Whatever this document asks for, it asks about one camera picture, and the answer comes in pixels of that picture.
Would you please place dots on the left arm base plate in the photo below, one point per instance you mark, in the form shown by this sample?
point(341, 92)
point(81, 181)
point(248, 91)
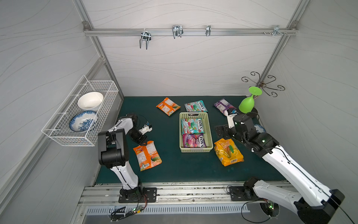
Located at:
point(138, 195)

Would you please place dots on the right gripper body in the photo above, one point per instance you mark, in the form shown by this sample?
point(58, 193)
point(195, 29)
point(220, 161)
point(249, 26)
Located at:
point(223, 130)

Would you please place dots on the metal double hook middle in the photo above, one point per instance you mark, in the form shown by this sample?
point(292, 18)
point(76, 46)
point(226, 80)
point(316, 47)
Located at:
point(177, 31)

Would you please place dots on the purple berries candy bag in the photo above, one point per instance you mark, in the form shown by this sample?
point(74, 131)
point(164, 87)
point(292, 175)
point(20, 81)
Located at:
point(193, 140)

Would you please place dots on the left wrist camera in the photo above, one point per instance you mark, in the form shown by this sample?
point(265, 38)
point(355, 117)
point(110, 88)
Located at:
point(145, 129)

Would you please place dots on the white wire wall basket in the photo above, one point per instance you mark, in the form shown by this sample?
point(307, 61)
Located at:
point(57, 128)

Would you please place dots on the metal single hook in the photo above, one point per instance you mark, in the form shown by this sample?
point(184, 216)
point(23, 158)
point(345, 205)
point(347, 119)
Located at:
point(208, 30)

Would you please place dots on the blue floral small bowl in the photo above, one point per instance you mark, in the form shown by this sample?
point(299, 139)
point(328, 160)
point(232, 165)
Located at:
point(259, 128)

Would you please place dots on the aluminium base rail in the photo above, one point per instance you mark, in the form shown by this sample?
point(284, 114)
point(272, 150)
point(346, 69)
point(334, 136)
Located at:
point(167, 193)

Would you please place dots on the orange candy bag near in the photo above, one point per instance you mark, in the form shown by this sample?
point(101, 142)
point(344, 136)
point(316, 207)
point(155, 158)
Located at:
point(147, 156)

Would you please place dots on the metal double hook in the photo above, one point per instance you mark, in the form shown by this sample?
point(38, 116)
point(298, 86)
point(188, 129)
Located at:
point(145, 38)
point(177, 31)

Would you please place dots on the blue floral plate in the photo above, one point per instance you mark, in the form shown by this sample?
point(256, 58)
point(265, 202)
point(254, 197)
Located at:
point(83, 121)

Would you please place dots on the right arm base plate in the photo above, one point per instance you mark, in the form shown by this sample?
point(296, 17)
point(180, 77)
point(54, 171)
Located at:
point(239, 193)

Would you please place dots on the teal mint blossom candy bag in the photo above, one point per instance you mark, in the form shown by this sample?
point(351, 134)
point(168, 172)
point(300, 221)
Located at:
point(192, 126)

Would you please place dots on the green plastic wine glass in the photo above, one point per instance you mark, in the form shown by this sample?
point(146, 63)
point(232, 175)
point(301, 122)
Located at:
point(248, 103)

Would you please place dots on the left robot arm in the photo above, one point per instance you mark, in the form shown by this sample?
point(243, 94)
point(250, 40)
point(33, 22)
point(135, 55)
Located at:
point(113, 151)

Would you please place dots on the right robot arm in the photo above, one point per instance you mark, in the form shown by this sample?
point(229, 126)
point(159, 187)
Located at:
point(313, 202)

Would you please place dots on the aluminium top rail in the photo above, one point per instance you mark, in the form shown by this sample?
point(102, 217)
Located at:
point(187, 32)

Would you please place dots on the light green plastic basket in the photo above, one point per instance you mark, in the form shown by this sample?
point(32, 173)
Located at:
point(207, 134)

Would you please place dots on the purple candy bag far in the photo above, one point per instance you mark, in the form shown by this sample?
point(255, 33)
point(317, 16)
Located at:
point(225, 107)

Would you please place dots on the black metal cup stand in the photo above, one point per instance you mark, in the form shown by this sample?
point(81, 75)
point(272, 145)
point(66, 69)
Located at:
point(270, 91)

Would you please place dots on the white bowl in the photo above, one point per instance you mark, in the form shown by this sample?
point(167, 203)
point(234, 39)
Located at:
point(90, 101)

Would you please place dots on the metal hook right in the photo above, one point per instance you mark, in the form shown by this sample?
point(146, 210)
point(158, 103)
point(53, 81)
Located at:
point(276, 32)

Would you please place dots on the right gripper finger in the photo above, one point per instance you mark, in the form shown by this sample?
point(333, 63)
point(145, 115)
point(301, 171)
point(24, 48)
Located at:
point(228, 133)
point(220, 131)

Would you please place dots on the yellow orange candy bag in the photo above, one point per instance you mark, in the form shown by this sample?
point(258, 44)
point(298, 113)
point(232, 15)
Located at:
point(227, 152)

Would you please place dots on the metal double hook left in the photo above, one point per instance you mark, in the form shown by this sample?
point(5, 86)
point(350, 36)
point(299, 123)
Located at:
point(145, 38)

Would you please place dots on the orange fruits candy bag far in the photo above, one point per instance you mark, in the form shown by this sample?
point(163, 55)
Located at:
point(168, 106)

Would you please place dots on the mint blossom candy bag front-up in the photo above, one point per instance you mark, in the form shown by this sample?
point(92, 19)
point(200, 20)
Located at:
point(197, 106)

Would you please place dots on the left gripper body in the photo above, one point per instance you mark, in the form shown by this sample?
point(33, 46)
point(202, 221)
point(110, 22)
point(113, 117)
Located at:
point(139, 137)

